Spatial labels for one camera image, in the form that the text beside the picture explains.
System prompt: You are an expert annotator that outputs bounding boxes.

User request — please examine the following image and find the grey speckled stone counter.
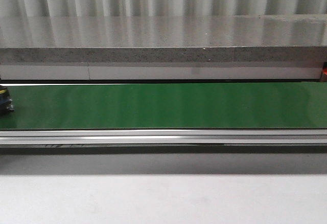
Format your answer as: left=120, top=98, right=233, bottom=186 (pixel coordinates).
left=1, top=15, right=326, bottom=82

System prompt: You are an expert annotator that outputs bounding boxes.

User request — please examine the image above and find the green conveyor belt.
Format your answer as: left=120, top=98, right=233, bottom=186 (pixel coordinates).
left=1, top=82, right=326, bottom=129

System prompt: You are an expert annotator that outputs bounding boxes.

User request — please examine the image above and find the red plastic tray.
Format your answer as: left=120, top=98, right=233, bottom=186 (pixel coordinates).
left=320, top=62, right=327, bottom=82

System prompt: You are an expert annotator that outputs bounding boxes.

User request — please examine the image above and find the aluminium conveyor frame rail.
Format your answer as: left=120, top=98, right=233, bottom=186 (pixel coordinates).
left=1, top=129, right=326, bottom=155

